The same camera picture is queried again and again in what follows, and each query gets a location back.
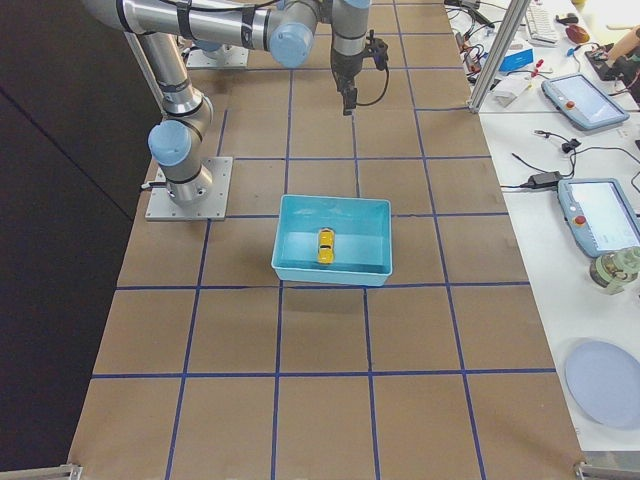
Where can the light blue plastic bin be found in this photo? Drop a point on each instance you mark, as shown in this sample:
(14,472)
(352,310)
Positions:
(363,240)

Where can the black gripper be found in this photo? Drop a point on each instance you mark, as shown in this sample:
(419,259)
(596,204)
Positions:
(345,70)

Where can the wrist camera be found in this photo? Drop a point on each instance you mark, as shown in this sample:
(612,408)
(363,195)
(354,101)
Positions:
(377,50)

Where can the teach pendant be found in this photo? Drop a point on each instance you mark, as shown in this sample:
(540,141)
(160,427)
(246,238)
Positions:
(598,215)
(584,104)

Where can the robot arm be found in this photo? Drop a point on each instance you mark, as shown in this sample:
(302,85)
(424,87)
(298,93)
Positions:
(284,29)

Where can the brown paper table cover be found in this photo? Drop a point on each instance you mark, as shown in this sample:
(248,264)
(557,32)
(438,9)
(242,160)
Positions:
(210,367)

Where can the light blue plate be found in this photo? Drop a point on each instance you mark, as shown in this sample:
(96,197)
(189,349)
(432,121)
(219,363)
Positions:
(603,379)

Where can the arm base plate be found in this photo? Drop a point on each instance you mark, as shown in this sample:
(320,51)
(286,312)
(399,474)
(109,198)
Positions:
(203,198)
(224,58)

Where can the yellow beetle toy car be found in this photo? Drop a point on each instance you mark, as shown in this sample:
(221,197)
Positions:
(326,242)

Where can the white keyboard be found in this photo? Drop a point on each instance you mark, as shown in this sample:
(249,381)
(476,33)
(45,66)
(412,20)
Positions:
(539,28)

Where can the black power adapter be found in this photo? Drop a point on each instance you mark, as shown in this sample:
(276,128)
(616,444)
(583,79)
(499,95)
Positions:
(544,180)

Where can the aluminium frame post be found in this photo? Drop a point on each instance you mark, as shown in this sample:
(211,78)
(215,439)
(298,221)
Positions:
(508,27)

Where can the blue box on bench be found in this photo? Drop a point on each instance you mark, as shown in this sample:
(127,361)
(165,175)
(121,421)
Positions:
(516,59)

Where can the far teach pendant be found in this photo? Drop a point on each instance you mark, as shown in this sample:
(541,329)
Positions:
(584,104)

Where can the near teach pendant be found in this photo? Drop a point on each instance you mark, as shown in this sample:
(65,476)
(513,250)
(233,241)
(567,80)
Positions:
(598,215)

